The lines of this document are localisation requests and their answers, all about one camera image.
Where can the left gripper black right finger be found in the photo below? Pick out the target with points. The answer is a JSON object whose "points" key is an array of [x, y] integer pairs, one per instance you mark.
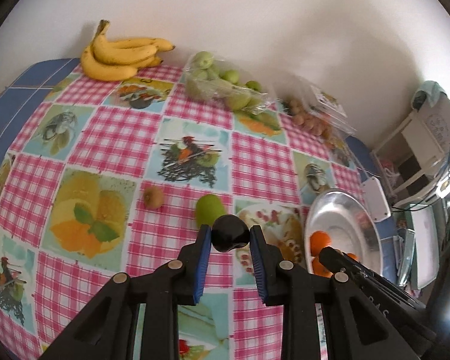
{"points": [[354, 326]]}

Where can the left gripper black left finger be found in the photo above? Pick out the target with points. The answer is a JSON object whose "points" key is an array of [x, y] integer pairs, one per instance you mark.
{"points": [[106, 327]]}

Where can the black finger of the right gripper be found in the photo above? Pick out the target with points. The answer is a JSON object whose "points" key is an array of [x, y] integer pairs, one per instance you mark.
{"points": [[406, 314]]}

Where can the small brown kiwi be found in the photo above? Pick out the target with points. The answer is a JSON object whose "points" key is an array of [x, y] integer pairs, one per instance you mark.
{"points": [[153, 197]]}

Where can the green mango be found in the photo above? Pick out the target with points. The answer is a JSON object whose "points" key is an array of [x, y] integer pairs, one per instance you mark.
{"points": [[208, 208]]}

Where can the plastic bag of green fruits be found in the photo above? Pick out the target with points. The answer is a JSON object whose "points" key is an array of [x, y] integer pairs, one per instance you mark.
{"points": [[210, 78]]}

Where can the small orange tangerine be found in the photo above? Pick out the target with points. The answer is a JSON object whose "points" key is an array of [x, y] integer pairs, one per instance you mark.
{"points": [[353, 256]]}

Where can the large orange tangerine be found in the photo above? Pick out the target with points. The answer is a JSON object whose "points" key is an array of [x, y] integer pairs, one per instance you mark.
{"points": [[317, 241]]}

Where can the silver metal bowl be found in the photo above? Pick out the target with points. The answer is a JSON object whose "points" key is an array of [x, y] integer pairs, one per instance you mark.
{"points": [[349, 226]]}

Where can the white power adapter box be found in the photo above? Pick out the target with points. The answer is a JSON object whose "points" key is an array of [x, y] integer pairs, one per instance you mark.
{"points": [[375, 199]]}

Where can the pink checkered picture tablecloth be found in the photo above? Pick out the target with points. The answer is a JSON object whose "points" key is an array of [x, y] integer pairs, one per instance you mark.
{"points": [[76, 156]]}

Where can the white shelf unit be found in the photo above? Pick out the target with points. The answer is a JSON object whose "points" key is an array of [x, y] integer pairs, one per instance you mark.
{"points": [[415, 157]]}

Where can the yellow banana bunch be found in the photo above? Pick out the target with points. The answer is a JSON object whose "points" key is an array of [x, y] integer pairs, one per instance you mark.
{"points": [[106, 60]]}

